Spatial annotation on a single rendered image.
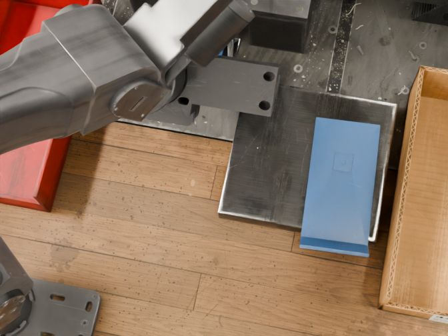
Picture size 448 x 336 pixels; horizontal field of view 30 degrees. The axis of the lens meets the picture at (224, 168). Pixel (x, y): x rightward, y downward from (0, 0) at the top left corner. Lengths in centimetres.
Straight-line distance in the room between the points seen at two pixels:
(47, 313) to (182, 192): 19
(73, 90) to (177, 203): 37
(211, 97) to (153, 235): 24
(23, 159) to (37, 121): 39
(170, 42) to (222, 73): 9
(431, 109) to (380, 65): 8
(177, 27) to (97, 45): 7
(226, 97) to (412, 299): 31
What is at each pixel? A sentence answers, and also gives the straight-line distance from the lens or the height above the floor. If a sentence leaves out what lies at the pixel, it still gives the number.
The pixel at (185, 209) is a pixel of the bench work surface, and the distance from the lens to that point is 92.
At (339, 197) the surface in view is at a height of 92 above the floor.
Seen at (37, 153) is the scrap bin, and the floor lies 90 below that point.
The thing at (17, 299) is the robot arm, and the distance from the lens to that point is 80.
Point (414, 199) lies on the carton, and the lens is 92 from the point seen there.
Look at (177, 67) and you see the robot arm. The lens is 66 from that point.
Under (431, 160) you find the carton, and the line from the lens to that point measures 94.
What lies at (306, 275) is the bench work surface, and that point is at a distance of 90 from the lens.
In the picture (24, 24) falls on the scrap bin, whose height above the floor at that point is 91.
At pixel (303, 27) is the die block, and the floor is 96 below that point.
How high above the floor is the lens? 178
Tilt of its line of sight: 71 degrees down
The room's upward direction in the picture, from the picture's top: 9 degrees counter-clockwise
